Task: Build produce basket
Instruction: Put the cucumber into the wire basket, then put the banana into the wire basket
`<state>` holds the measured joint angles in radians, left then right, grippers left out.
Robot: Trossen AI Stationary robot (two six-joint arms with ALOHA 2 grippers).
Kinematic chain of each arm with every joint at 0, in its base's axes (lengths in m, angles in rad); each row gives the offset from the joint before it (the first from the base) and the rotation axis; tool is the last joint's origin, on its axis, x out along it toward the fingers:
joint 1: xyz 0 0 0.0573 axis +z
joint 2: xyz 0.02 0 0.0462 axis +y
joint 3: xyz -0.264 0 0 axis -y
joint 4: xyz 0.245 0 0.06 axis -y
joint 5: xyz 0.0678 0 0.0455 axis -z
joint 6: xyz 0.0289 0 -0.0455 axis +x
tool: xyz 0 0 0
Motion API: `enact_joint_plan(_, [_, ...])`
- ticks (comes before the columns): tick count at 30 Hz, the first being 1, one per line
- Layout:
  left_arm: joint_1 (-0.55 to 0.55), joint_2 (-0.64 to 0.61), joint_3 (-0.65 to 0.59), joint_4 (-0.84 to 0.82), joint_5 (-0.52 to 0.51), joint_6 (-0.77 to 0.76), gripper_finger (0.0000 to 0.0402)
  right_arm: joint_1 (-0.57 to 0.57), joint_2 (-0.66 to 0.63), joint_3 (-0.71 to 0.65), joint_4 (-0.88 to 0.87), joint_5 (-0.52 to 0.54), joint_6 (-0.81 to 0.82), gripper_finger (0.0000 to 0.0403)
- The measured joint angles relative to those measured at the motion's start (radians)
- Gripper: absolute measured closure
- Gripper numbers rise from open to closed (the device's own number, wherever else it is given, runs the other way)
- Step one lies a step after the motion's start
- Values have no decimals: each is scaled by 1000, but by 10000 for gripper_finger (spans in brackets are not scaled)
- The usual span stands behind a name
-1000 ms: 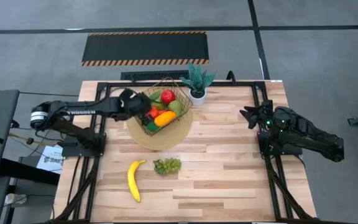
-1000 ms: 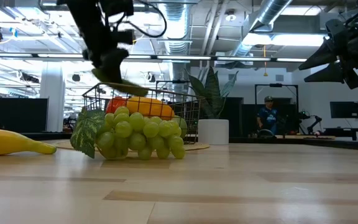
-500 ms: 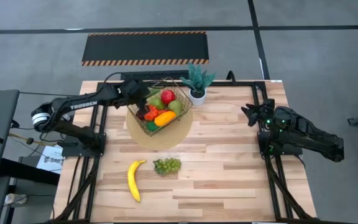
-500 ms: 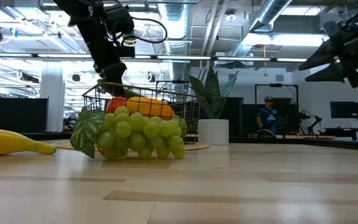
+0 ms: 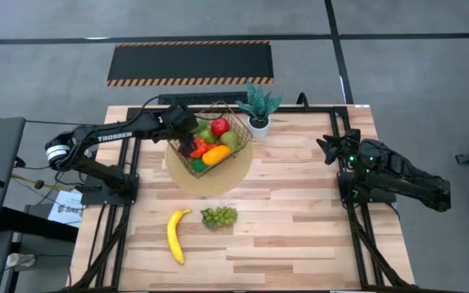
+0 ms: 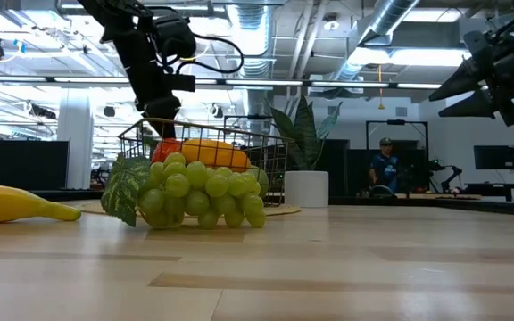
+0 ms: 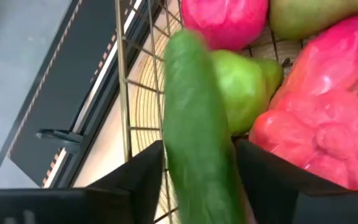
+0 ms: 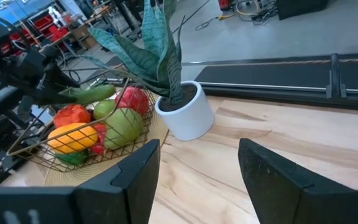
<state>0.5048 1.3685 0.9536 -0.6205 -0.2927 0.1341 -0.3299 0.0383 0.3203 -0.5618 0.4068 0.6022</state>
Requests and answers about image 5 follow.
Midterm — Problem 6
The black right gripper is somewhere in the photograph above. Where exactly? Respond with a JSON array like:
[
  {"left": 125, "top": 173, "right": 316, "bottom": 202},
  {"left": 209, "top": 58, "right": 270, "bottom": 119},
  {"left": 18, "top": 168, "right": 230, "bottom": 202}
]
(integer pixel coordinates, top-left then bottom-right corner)
[{"left": 316, "top": 136, "right": 366, "bottom": 168}]

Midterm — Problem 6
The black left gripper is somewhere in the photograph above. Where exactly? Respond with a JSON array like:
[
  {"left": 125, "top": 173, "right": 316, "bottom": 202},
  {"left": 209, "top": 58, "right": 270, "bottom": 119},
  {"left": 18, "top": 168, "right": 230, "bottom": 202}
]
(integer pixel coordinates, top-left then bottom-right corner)
[{"left": 159, "top": 104, "right": 199, "bottom": 159}]

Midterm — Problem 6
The red bell pepper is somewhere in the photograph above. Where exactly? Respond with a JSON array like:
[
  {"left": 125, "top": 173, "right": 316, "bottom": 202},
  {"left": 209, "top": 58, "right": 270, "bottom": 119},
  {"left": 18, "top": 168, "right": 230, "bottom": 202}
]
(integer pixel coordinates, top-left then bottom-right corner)
[{"left": 188, "top": 137, "right": 221, "bottom": 160}]

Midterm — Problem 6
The bright green lime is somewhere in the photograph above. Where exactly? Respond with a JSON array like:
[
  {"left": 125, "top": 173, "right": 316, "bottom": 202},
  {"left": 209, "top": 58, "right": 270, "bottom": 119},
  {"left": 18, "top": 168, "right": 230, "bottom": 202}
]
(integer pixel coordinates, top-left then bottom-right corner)
[{"left": 191, "top": 158, "right": 210, "bottom": 173}]

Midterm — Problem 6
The orange yellow bell pepper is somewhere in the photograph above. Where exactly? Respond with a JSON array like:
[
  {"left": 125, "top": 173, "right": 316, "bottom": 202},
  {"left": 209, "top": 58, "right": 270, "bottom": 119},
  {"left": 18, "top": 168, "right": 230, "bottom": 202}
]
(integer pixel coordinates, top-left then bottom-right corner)
[{"left": 201, "top": 144, "right": 232, "bottom": 167}]

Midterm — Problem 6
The red apple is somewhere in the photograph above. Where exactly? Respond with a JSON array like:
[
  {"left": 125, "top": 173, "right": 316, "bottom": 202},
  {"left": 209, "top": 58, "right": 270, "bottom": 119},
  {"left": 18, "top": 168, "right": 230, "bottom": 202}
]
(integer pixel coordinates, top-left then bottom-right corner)
[{"left": 211, "top": 117, "right": 231, "bottom": 138}]

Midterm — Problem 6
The green pear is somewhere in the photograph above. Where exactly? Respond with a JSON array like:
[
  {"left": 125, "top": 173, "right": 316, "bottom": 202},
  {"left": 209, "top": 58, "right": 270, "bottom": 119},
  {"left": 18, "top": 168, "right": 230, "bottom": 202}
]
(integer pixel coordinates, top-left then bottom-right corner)
[{"left": 219, "top": 129, "right": 242, "bottom": 152}]

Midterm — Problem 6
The green round fruit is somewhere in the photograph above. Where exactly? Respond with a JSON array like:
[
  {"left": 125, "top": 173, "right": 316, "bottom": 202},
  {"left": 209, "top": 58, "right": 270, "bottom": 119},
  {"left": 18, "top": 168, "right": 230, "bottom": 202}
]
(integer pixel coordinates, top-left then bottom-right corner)
[{"left": 195, "top": 129, "right": 218, "bottom": 145}]

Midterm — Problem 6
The round woven placemat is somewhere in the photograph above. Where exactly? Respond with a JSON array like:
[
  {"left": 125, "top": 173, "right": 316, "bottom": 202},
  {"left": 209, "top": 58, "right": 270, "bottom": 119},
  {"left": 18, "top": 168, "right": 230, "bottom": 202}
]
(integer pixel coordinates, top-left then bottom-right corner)
[{"left": 164, "top": 140, "right": 255, "bottom": 197}]

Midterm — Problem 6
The black textured floor strip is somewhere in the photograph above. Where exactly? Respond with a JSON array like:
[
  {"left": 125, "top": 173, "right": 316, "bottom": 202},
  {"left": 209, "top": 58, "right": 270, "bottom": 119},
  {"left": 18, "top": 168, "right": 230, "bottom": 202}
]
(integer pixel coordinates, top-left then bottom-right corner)
[{"left": 157, "top": 92, "right": 250, "bottom": 107}]

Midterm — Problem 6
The green grape bunch with leaf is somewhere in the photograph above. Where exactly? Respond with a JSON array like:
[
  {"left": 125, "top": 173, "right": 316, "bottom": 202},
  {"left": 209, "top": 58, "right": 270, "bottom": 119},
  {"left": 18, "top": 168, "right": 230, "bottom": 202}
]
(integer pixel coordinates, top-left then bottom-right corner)
[{"left": 199, "top": 206, "right": 239, "bottom": 230}]

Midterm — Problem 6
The potted succulent in white pot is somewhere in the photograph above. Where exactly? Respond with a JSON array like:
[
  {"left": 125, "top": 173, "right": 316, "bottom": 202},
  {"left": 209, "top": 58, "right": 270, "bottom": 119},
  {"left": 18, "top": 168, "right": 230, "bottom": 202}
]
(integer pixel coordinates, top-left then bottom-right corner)
[{"left": 234, "top": 81, "right": 284, "bottom": 139}]

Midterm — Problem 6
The black hazard-striped floor mat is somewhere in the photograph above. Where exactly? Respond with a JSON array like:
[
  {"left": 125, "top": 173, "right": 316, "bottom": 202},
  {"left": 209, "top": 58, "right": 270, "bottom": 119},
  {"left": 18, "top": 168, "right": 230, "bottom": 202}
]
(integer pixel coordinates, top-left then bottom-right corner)
[{"left": 106, "top": 40, "right": 275, "bottom": 87}]

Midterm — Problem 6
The yellow banana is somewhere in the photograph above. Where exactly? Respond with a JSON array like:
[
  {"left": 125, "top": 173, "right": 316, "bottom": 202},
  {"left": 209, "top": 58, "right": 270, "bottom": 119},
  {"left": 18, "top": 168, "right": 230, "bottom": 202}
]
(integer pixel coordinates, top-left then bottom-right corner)
[{"left": 166, "top": 208, "right": 193, "bottom": 266}]

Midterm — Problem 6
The white printed paper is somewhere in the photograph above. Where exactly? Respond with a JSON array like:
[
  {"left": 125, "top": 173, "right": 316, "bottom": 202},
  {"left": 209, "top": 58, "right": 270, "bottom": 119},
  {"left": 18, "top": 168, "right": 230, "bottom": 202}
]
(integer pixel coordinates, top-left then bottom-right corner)
[{"left": 47, "top": 189, "right": 84, "bottom": 228}]

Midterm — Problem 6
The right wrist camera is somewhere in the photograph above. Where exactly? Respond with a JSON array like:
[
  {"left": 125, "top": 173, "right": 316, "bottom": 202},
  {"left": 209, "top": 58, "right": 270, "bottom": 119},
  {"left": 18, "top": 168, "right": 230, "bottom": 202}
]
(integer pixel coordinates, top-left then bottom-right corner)
[{"left": 342, "top": 129, "right": 362, "bottom": 144}]

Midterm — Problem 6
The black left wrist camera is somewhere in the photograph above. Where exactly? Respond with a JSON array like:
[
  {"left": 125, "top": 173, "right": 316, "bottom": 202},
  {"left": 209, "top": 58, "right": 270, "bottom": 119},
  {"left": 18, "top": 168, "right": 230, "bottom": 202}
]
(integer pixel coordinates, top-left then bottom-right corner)
[{"left": 177, "top": 106, "right": 199, "bottom": 128}]

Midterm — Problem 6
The wire produce basket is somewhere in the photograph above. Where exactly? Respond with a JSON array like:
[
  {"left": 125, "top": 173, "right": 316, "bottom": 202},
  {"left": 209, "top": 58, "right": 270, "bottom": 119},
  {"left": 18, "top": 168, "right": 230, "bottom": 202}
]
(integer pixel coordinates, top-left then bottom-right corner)
[{"left": 168, "top": 100, "right": 254, "bottom": 180}]

